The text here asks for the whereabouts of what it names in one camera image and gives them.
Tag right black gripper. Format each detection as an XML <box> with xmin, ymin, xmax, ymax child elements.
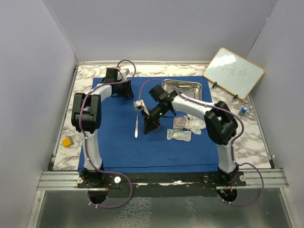
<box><xmin>141</xmin><ymin>104</ymin><xmax>169</xmax><ymax>134</ymax></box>

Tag silver scalpel handle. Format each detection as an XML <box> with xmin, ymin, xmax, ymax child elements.
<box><xmin>134</xmin><ymin>114</ymin><xmax>138</xmax><ymax>138</ymax></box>

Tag purple patterned packet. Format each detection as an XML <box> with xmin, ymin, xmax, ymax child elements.
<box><xmin>172</xmin><ymin>116</ymin><xmax>188</xmax><ymax>130</ymax></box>

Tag blue surgical drape cloth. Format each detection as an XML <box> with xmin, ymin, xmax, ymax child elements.
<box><xmin>98</xmin><ymin>77</ymin><xmax>219</xmax><ymax>173</ymax></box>

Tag clear green suture packet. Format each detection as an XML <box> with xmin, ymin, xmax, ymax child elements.
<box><xmin>167</xmin><ymin>129</ymin><xmax>192</xmax><ymax>142</ymax></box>

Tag white gauze pieces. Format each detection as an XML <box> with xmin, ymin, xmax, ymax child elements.
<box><xmin>185</xmin><ymin>114</ymin><xmax>206</xmax><ymax>135</ymax></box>

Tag stainless steel instrument tray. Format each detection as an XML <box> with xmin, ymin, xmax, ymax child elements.
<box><xmin>162</xmin><ymin>79</ymin><xmax>203</xmax><ymax>101</ymax></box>

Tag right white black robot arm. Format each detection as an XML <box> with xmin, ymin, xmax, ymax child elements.
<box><xmin>134</xmin><ymin>85</ymin><xmax>238</xmax><ymax>186</ymax></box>

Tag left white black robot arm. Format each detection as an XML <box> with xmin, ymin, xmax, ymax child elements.
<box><xmin>71</xmin><ymin>67</ymin><xmax>134</xmax><ymax>188</ymax></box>

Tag yellow grey block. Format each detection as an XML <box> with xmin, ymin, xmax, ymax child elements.
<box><xmin>62</xmin><ymin>136</ymin><xmax>74</xmax><ymax>148</ymax></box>

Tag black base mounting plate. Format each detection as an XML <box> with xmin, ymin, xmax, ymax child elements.
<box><xmin>77</xmin><ymin>171</ymin><xmax>246</xmax><ymax>198</ymax></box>

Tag small blue cap bottle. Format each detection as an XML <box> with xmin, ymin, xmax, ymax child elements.
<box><xmin>238</xmin><ymin>106</ymin><xmax>249</xmax><ymax>116</ymax></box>

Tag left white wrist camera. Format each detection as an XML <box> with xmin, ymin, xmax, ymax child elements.
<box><xmin>117</xmin><ymin>68</ymin><xmax>130</xmax><ymax>81</ymax></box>

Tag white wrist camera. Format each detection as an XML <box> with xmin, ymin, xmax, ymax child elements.
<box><xmin>133</xmin><ymin>100</ymin><xmax>149</xmax><ymax>115</ymax></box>
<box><xmin>117</xmin><ymin>68</ymin><xmax>130</xmax><ymax>81</ymax></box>

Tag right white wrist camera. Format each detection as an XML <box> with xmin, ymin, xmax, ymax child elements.
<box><xmin>133</xmin><ymin>100</ymin><xmax>149</xmax><ymax>115</ymax></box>

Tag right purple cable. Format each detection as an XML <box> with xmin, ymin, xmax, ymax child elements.
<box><xmin>137</xmin><ymin>79</ymin><xmax>265</xmax><ymax>207</ymax></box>

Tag purple cable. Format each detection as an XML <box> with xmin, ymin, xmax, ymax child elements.
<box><xmin>79</xmin><ymin>59</ymin><xmax>137</xmax><ymax>209</ymax></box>
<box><xmin>137</xmin><ymin>79</ymin><xmax>265</xmax><ymax>207</ymax></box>

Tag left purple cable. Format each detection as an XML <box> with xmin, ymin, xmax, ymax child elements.
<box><xmin>79</xmin><ymin>59</ymin><xmax>137</xmax><ymax>209</ymax></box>

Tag small whiteboard with wooden frame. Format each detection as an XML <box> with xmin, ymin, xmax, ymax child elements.
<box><xmin>203</xmin><ymin>47</ymin><xmax>265</xmax><ymax>100</ymax></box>

